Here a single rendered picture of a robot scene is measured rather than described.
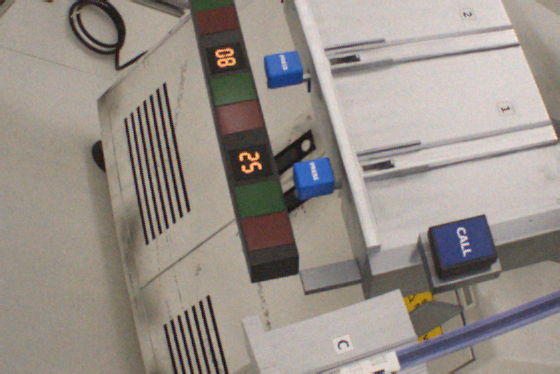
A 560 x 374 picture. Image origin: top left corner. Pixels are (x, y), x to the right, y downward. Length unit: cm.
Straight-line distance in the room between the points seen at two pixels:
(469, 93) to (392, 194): 13
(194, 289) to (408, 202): 65
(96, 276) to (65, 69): 39
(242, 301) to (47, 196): 42
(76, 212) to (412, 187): 91
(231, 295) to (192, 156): 22
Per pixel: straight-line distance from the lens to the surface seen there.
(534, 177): 101
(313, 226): 145
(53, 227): 177
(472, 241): 92
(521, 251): 99
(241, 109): 104
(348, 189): 97
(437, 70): 106
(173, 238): 164
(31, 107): 188
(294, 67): 104
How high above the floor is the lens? 123
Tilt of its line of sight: 34 degrees down
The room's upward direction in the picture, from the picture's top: 54 degrees clockwise
